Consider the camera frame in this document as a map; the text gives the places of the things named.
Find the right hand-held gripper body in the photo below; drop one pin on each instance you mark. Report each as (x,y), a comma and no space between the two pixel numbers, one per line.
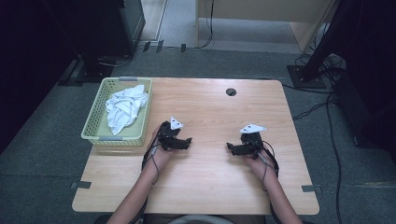
(253,140)

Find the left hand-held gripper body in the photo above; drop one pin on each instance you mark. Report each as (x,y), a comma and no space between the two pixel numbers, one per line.
(168,133)

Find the white t-shirt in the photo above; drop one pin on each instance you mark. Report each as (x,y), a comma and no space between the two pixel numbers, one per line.
(124,109)

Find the green plastic basket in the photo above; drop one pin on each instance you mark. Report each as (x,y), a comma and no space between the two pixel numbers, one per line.
(93,124)

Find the person's left hand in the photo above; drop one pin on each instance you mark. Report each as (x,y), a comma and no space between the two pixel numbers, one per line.
(160,158)

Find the person's right hand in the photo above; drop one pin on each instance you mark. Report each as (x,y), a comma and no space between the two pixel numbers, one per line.
(263,168)

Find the grey curved chair edge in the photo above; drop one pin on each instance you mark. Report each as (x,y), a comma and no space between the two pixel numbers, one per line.
(199,218)

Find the grey tape strip on table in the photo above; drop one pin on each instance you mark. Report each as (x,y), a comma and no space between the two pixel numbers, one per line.
(311,188)
(81,184)

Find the black metal stand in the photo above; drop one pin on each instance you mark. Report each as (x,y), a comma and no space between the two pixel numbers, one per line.
(306,77)

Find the dark floor tape strip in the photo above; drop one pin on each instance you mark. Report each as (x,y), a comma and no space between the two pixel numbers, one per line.
(183,48)
(146,46)

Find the black equipment case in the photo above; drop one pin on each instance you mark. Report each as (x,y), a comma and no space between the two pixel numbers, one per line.
(355,109)

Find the black cabinet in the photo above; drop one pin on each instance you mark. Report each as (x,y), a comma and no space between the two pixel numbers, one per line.
(102,28)

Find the light wooden desk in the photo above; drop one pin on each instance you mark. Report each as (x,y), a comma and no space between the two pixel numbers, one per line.
(264,7)

